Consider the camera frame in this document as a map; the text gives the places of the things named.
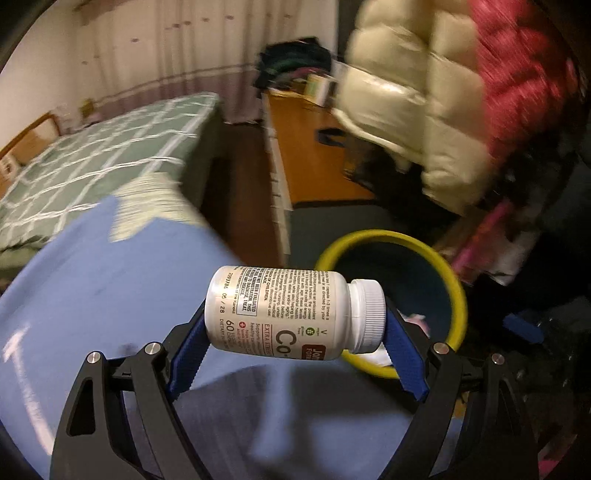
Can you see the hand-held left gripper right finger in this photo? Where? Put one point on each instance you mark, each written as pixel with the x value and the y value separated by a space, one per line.
pixel 408 364

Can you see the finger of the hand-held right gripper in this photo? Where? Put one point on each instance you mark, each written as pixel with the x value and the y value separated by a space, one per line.
pixel 519 325

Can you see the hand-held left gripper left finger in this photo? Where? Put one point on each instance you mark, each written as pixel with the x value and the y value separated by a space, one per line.
pixel 187 364

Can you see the dark trash bin yellow rim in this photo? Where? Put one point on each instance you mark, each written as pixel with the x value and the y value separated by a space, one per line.
pixel 406 277

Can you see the white pill bottle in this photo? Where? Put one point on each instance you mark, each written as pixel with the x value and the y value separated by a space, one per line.
pixel 277 304

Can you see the blue printed tablecloth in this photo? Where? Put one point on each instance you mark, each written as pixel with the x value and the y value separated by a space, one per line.
pixel 115 277

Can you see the dark grey box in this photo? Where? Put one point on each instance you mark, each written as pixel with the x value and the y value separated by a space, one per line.
pixel 323 221

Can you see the green checked quilt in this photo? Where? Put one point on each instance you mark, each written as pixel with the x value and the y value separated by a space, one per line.
pixel 115 147

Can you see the wooden desk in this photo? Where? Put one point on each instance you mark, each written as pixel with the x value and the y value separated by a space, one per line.
pixel 304 157

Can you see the cream puffer jacket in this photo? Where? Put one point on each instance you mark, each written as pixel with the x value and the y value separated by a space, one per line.
pixel 406 106

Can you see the red quilted jacket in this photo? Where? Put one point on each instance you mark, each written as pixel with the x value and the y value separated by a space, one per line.
pixel 521 78

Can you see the wooden bed with headboard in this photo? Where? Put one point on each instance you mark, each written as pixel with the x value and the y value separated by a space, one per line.
pixel 27 132

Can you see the desk calendar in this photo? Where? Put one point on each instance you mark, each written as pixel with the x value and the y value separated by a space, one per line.
pixel 318 87

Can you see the beige and mauve curtain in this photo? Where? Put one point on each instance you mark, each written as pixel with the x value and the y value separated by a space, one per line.
pixel 184 46

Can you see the pile of dark clothes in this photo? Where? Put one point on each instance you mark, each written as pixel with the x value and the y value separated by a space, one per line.
pixel 291 60

